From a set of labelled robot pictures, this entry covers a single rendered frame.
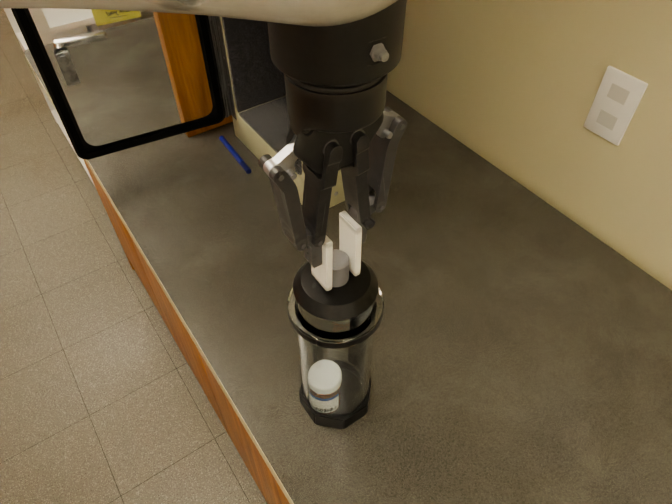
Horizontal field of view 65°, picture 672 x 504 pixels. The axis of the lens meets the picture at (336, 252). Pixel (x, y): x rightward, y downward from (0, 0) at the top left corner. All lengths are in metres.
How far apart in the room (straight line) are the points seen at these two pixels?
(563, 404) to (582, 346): 0.11
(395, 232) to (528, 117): 0.35
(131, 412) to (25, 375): 0.43
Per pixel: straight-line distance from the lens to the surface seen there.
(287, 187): 0.41
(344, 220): 0.51
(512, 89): 1.12
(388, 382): 0.79
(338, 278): 0.53
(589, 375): 0.88
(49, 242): 2.56
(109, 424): 1.93
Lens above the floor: 1.63
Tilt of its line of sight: 48 degrees down
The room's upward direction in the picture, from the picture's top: straight up
